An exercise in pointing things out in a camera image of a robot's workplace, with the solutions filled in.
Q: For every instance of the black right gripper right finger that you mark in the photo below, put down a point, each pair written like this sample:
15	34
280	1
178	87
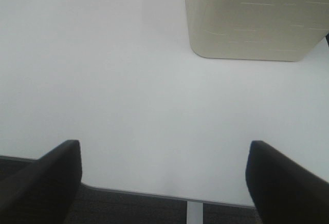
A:
283	191

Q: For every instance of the white table leg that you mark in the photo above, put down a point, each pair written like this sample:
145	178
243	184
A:
194	212

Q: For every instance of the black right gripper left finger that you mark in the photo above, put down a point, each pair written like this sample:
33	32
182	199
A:
43	191

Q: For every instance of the beige storage bin grey rim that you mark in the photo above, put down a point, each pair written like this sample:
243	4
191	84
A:
272	30

